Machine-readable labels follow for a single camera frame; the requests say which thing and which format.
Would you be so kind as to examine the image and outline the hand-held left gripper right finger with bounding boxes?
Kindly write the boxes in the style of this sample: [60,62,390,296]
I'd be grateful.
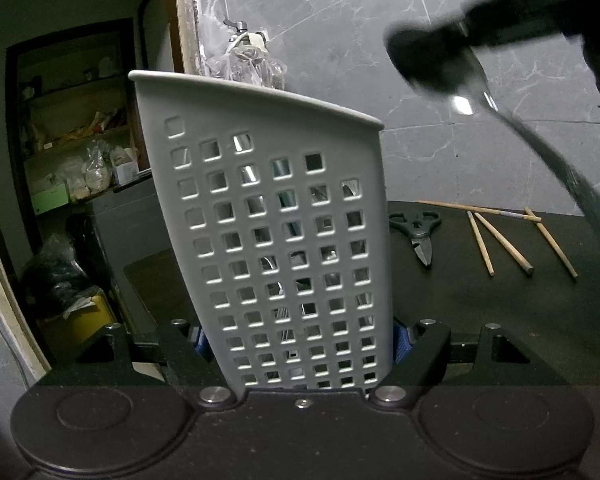
[369,319,563,408]

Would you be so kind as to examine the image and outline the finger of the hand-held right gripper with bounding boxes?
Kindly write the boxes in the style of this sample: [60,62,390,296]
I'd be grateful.
[386,22,481,95]

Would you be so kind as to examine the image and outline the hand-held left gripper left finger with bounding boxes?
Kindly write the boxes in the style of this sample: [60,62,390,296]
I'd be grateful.
[47,319,238,407]

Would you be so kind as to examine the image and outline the black handled scissors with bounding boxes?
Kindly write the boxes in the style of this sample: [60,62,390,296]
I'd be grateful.
[389,210,442,269]

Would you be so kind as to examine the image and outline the metal spoon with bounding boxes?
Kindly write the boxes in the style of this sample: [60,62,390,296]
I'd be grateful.
[450,50,600,248]

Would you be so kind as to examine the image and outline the white perforated utensil holder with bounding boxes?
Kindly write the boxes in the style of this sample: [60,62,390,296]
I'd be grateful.
[128,70,396,392]

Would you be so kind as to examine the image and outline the yellow box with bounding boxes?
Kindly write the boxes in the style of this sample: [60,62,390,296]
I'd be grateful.
[37,292,118,361]

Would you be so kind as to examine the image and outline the grey cabinet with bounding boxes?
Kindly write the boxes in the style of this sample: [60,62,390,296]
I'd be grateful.
[87,180,181,331]

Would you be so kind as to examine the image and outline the black plastic bag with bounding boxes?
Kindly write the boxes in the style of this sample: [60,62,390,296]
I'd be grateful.
[22,235,98,318]

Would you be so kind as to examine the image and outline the clear plastic bag with contents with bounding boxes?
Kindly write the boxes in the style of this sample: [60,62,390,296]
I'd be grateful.
[200,35,287,92]

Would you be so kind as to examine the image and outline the small white box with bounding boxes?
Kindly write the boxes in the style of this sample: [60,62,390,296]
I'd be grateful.
[112,160,140,186]

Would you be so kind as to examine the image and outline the plastic bag of white food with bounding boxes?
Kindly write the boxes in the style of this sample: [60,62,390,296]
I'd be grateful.
[80,141,112,193]

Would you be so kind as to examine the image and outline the light green box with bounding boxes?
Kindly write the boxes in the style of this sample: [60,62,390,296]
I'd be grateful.
[30,183,70,215]

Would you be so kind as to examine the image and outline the thin empty plastic bag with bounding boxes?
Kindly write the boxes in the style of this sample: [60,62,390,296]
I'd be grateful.
[202,0,226,61]

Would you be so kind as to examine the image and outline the pile of snack packets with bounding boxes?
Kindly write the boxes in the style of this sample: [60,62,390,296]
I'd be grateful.
[50,111,131,141]

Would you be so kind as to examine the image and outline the dark wooden shelf unit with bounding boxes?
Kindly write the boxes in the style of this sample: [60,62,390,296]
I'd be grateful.
[5,17,146,216]

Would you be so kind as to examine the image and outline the worn door frame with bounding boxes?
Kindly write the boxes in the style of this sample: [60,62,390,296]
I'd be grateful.
[0,0,201,386]

